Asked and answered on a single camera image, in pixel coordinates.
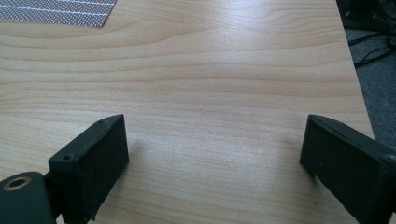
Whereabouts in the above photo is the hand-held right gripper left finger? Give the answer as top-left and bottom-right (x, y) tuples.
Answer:
(48, 113), (131, 224)

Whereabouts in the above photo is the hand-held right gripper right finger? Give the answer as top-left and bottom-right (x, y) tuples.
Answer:
(299, 114), (396, 224)

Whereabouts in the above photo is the black stand base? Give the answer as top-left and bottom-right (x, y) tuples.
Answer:
(335, 0), (396, 32)

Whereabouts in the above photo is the grey woven striped cloth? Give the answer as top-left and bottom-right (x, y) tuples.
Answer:
(0, 0), (119, 29)

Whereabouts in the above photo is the black cable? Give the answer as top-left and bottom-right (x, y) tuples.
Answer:
(346, 30), (396, 68)

